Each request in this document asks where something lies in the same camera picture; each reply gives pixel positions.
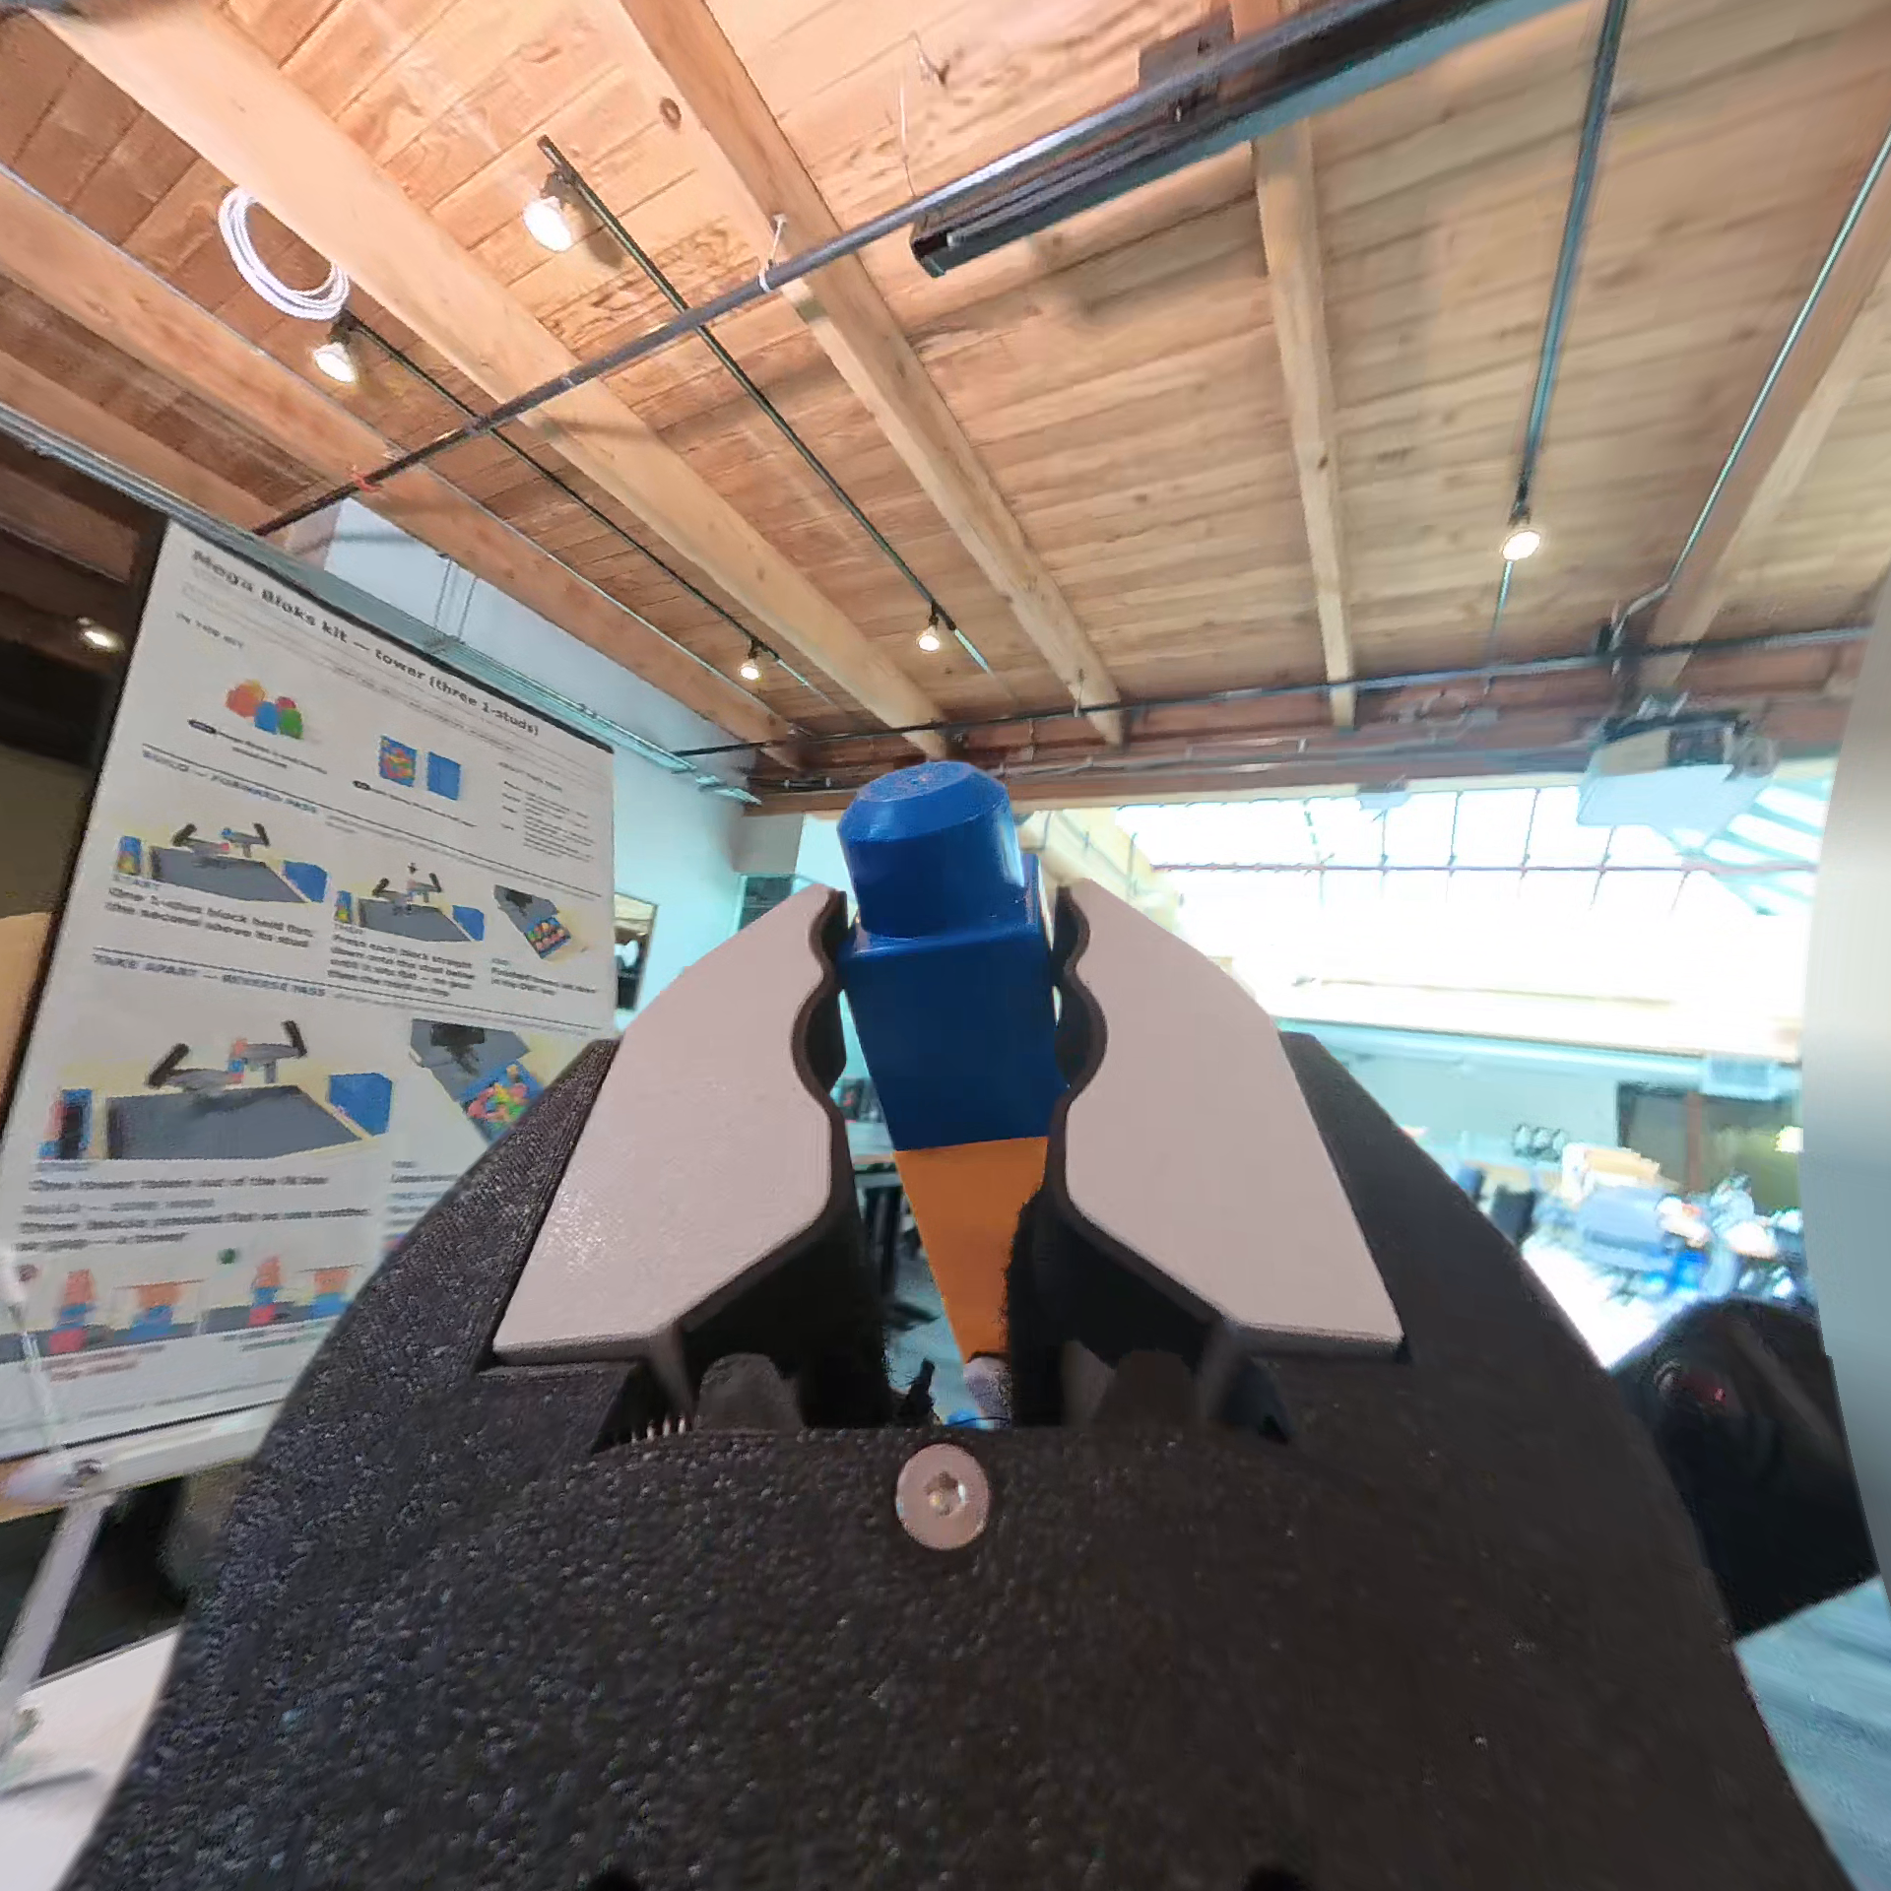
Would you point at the orange toy block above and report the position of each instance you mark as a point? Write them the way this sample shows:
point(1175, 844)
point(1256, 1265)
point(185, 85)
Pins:
point(970, 1225)

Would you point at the printed instruction poster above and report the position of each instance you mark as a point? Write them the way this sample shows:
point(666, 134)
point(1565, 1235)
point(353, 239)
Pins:
point(296, 959)

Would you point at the long black ceiling rod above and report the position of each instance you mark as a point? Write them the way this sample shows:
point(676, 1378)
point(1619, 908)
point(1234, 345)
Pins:
point(666, 318)

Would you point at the black ceiling track channel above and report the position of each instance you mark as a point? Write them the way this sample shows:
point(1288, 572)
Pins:
point(1182, 141)

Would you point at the metal ceiling conduit pipe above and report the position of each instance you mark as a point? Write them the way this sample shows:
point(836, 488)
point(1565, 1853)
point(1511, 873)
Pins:
point(1574, 220)

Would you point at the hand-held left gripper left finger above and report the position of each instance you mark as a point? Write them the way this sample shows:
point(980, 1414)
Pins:
point(694, 1152)

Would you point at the blue toy block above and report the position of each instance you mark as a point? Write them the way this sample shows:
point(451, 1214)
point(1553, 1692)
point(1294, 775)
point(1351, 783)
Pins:
point(947, 1021)

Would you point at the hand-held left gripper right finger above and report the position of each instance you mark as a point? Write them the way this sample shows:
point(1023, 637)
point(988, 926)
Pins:
point(1212, 1152)

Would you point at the white ceiling projector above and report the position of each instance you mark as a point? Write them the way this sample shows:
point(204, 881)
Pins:
point(1655, 775)

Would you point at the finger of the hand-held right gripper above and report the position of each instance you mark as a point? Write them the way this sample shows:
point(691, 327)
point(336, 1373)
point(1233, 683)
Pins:
point(1854, 1034)

